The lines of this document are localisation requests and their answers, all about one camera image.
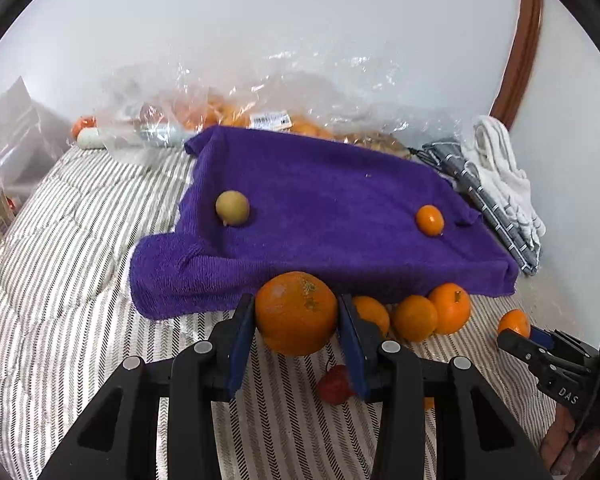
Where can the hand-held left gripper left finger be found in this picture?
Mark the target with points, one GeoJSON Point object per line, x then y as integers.
{"type": "Point", "coordinates": [242, 340]}

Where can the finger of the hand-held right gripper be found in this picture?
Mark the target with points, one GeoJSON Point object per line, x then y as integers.
{"type": "Point", "coordinates": [545, 367]}
{"type": "Point", "coordinates": [542, 337]}

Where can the small mandarin orange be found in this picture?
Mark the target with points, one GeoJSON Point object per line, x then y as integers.
{"type": "Point", "coordinates": [414, 318]}
{"type": "Point", "coordinates": [429, 220]}
{"type": "Point", "coordinates": [514, 321]}
{"type": "Point", "coordinates": [375, 312]}
{"type": "Point", "coordinates": [429, 403]}
{"type": "Point", "coordinates": [455, 305]}

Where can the purple towel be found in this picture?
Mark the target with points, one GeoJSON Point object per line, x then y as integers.
{"type": "Point", "coordinates": [330, 200]}

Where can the white towel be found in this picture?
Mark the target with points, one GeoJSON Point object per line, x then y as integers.
{"type": "Point", "coordinates": [500, 160]}

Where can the clear plastic bag of oranges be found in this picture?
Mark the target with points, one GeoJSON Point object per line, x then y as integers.
{"type": "Point", "coordinates": [220, 110]}

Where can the small red fruit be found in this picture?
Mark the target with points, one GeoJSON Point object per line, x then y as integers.
{"type": "Point", "coordinates": [332, 385]}

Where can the grey plastic bags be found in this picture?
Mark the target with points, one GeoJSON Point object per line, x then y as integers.
{"type": "Point", "coordinates": [25, 130]}

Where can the reddish orange fruit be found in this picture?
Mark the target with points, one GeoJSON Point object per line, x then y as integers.
{"type": "Point", "coordinates": [82, 126]}

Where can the large orange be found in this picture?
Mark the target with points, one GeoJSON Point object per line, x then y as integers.
{"type": "Point", "coordinates": [295, 315]}

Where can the clear bag of tan produce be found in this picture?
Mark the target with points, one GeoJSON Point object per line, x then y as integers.
{"type": "Point", "coordinates": [380, 142]}

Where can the person's right hand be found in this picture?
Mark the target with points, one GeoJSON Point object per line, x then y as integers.
{"type": "Point", "coordinates": [562, 447]}

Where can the yellow-green round fruit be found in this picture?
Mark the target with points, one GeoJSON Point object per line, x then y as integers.
{"type": "Point", "coordinates": [232, 207]}

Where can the grey striped towel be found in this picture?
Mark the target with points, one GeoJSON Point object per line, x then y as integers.
{"type": "Point", "coordinates": [472, 180]}

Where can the brown wooden frame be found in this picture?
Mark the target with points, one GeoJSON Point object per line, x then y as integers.
{"type": "Point", "coordinates": [522, 60]}

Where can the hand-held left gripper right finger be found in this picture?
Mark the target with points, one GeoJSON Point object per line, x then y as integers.
{"type": "Point", "coordinates": [352, 345]}

